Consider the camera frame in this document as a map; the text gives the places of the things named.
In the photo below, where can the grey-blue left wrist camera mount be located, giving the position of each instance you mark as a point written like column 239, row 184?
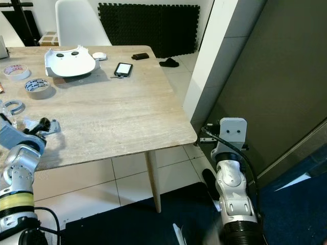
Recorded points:
column 7, row 107

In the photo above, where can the white plastic chair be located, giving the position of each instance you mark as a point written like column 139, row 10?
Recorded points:
column 82, row 23

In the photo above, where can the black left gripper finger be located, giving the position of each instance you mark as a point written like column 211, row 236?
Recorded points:
column 44, row 124

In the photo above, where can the silver laptop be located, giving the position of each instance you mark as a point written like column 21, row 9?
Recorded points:
column 3, row 48

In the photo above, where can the black slipper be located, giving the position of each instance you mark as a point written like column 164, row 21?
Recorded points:
column 168, row 63
column 209, row 184

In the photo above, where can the silver fridge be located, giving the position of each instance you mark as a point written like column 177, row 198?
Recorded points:
column 276, row 76

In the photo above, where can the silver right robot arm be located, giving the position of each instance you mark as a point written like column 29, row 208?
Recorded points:
column 237, row 204

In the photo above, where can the small black remote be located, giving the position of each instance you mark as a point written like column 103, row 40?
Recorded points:
column 140, row 56

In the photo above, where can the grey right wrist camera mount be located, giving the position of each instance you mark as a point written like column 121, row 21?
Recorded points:
column 231, row 135

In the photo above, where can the black metal stand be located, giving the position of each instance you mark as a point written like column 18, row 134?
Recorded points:
column 20, row 20

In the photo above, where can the small white round disc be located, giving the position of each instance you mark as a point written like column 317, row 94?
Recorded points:
column 98, row 56

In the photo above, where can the pale blue camera holder piece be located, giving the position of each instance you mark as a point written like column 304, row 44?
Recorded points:
column 55, row 126

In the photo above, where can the light wooden table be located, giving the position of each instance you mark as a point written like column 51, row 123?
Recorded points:
column 122, row 112

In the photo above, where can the smartphone with white screen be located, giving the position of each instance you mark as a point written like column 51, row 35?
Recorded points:
column 123, row 70

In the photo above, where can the bright blue left wrist camera mount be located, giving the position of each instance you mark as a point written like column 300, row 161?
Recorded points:
column 18, row 139

